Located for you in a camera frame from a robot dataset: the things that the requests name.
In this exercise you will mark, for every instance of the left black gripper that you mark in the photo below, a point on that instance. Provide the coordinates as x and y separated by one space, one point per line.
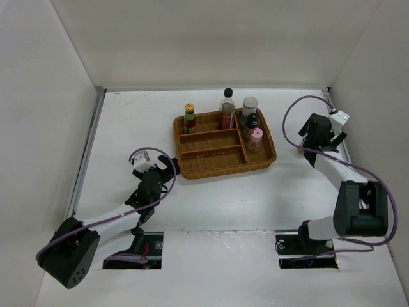
166 174

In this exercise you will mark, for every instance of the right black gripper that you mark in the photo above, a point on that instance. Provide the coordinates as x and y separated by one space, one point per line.
337 140

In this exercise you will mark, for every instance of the yellow cap red sauce bottle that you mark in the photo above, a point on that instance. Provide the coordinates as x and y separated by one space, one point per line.
189 121

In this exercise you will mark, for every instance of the pink cap spice jar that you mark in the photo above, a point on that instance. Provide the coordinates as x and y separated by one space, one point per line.
254 141

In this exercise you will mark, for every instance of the black cap pepper grinder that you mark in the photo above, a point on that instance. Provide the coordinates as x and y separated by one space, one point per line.
251 123

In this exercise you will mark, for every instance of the silver cap blue spice jar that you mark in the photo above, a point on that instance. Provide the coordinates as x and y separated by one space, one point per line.
250 105

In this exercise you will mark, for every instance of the black cap clear sauce bottle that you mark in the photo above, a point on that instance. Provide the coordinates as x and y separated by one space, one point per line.
227 110

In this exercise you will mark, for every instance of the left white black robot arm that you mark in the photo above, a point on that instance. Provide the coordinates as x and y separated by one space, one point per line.
116 236

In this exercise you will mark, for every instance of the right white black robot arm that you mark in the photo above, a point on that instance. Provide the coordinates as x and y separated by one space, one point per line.
361 204

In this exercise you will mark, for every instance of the clear lid red label jar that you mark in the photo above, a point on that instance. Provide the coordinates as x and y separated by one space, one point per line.
301 150

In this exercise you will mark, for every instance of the brown wicker divided tray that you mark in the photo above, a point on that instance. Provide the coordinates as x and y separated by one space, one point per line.
211 152

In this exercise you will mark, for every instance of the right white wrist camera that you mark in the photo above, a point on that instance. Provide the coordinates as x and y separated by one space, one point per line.
338 119

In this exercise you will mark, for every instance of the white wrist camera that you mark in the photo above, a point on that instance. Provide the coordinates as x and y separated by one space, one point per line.
338 119
140 161

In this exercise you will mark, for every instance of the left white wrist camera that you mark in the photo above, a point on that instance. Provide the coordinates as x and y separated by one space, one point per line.
140 161

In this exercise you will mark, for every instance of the right aluminium table rail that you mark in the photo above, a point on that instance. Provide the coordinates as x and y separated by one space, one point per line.
339 138

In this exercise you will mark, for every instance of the aluminium table rail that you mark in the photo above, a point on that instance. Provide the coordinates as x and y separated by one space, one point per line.
73 200
339 138

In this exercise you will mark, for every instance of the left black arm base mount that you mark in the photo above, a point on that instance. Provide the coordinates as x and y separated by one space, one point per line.
144 253

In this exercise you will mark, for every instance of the left aluminium table rail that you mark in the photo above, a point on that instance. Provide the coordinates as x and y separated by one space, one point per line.
73 200

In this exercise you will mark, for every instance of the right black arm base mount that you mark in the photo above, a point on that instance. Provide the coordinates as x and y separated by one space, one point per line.
295 254

